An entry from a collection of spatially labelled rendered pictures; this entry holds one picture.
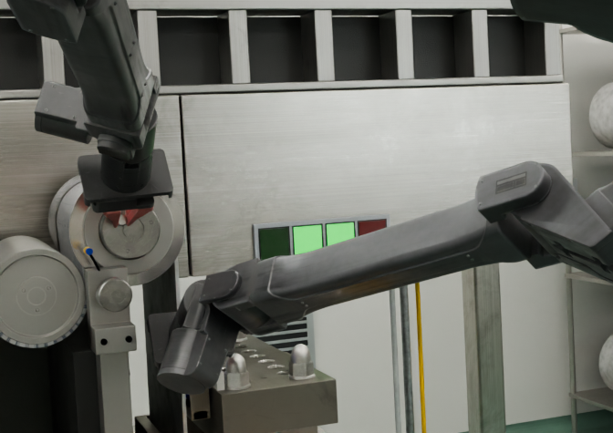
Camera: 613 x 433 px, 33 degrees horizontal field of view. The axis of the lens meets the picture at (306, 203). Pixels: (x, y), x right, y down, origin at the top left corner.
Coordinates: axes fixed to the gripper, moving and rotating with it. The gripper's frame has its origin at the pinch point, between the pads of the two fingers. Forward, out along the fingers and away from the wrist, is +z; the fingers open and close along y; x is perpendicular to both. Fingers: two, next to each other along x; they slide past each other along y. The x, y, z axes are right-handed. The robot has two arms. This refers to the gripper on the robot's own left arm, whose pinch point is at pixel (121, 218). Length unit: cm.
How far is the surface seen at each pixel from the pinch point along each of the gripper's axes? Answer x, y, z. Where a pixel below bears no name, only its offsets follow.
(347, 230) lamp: 17, 43, 35
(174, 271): -2.9, 6.9, 9.1
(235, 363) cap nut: -14.5, 13.4, 15.0
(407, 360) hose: 4, 59, 65
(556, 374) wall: 84, 228, 285
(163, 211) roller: 2.5, 6.0, 2.9
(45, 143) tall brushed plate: 31.2, -5.4, 22.6
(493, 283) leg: 15, 80, 59
